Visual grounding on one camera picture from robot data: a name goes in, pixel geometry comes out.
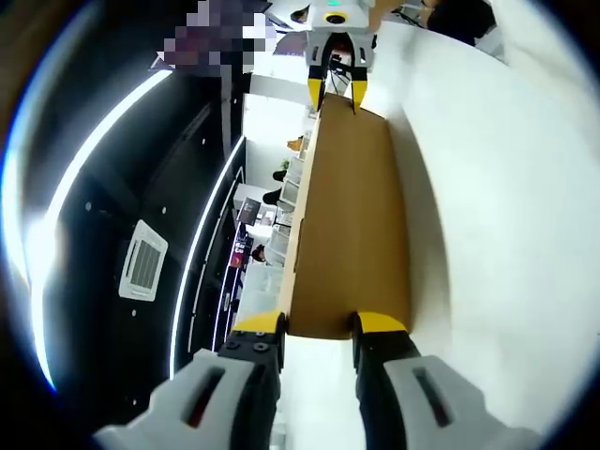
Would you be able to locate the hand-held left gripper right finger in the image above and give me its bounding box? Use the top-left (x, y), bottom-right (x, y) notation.
top-left (351, 310), bottom-right (531, 450)

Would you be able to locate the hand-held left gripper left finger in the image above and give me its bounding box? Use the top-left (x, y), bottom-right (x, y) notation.
top-left (93, 311), bottom-right (288, 450)

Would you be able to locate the brown cardboard shoe box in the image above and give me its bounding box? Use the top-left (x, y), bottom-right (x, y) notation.
top-left (283, 91), bottom-right (414, 341)

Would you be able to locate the person's right hand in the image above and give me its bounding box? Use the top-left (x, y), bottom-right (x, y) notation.
top-left (367, 0), bottom-right (393, 33)

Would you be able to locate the red hanging screen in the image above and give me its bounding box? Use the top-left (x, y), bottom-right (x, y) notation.
top-left (232, 233), bottom-right (249, 268)

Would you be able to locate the ceiling light strip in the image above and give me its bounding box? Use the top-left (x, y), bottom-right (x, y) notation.
top-left (7, 69), bottom-right (174, 390)
top-left (169, 135), bottom-right (248, 371)

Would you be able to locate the ceiling air conditioner unit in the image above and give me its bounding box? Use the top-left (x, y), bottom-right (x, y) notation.
top-left (118, 218), bottom-right (170, 301)

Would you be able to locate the dark hanging screen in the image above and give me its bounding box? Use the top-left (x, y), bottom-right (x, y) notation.
top-left (236, 196), bottom-right (262, 224)

